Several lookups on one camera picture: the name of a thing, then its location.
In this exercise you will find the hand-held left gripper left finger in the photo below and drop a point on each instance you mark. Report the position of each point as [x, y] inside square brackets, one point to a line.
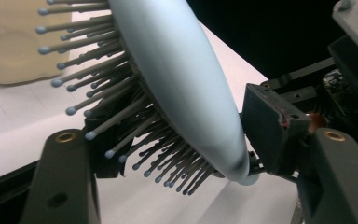
[62, 174]

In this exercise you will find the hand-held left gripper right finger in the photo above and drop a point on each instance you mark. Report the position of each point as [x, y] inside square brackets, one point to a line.
[335, 174]

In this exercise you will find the light blue hairbrush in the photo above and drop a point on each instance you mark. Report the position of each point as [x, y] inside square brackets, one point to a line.
[174, 77]

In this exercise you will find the beige square cup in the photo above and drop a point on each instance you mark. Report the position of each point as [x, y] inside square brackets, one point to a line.
[9, 46]

